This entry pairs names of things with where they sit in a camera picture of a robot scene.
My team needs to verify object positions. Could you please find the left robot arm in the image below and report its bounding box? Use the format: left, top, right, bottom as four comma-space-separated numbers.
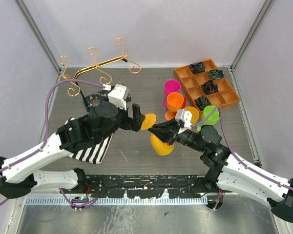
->
0, 101, 146, 199

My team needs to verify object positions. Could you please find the black white striped cloth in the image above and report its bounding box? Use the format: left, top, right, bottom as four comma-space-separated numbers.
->
63, 117, 114, 165

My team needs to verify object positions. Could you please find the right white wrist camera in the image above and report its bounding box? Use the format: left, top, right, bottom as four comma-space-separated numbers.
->
175, 109, 192, 129

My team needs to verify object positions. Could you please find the white slotted cable duct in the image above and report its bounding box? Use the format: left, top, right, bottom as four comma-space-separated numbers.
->
24, 195, 208, 206

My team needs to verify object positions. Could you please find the dark red rose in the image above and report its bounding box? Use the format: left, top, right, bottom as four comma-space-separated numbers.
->
202, 80, 218, 95

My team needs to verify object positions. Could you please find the dark rose bottom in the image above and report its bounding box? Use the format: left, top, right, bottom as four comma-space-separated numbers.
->
195, 96, 211, 111

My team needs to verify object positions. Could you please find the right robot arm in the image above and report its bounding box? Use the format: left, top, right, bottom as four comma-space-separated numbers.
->
149, 120, 293, 223

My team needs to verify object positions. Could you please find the orange compartment tray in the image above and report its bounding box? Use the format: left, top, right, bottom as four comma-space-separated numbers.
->
174, 59, 240, 112

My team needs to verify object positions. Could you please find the orange plastic wine glass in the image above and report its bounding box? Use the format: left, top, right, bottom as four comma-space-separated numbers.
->
165, 92, 185, 121

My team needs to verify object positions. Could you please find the red plastic wine glass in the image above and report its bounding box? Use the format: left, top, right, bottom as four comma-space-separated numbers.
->
168, 95, 188, 122

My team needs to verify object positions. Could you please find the yellow plastic wine glass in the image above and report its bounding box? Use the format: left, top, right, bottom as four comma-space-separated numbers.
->
141, 113, 175, 156

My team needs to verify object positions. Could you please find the pink plastic wine glass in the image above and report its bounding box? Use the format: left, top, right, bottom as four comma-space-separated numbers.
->
163, 79, 181, 109

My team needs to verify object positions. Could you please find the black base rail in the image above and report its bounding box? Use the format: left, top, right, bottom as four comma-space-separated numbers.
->
58, 173, 235, 200

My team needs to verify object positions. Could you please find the green plastic wine glass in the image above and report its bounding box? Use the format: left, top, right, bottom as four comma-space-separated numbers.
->
197, 105, 220, 131

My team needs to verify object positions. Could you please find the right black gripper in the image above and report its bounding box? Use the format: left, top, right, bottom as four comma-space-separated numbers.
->
148, 116, 206, 153

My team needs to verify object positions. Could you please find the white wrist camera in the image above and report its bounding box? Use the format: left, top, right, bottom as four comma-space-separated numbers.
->
107, 84, 129, 110
175, 109, 192, 129

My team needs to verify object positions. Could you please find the dark rose top left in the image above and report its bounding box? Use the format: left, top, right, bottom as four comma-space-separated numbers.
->
189, 62, 206, 75

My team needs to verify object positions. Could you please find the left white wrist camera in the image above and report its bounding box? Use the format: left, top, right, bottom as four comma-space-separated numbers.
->
107, 84, 129, 110

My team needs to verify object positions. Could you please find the gold wine glass rack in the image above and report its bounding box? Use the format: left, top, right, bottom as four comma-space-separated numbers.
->
58, 38, 142, 98

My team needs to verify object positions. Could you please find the dark green rose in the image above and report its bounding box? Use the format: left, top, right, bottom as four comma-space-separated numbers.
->
208, 69, 225, 80

